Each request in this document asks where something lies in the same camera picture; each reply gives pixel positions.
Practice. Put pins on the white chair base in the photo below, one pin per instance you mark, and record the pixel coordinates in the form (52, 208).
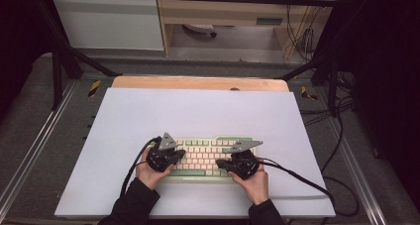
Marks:
(199, 28)

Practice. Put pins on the white table board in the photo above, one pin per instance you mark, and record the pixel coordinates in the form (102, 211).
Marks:
(198, 116)

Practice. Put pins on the yellow and black tape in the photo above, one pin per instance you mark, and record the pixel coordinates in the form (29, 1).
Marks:
(307, 94)
(94, 88)

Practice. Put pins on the wooden table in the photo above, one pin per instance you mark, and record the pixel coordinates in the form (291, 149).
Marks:
(198, 83)

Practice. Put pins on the white cabinet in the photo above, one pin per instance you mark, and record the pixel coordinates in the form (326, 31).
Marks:
(105, 23)

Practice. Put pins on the green and pink keyboard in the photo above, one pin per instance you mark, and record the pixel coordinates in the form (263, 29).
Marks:
(204, 155)

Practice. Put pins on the aluminium floor rail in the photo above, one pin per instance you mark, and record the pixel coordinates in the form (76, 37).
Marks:
(39, 145)
(360, 178)

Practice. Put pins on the dark curtain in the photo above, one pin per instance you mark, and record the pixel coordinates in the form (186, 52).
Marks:
(386, 69)
(20, 36)

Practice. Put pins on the light wooden desk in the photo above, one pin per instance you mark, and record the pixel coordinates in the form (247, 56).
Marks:
(214, 12)

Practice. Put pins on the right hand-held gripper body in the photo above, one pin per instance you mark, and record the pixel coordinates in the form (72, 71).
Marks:
(244, 164)

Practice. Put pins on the black metal stand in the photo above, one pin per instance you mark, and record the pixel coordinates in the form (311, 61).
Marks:
(57, 79)
(333, 86)

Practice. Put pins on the person's right hand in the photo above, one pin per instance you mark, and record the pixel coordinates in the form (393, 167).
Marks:
(256, 187)

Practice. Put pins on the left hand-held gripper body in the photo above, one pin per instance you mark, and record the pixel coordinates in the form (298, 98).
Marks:
(161, 157)

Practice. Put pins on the person's left hand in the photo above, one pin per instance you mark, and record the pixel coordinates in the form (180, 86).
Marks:
(150, 177)

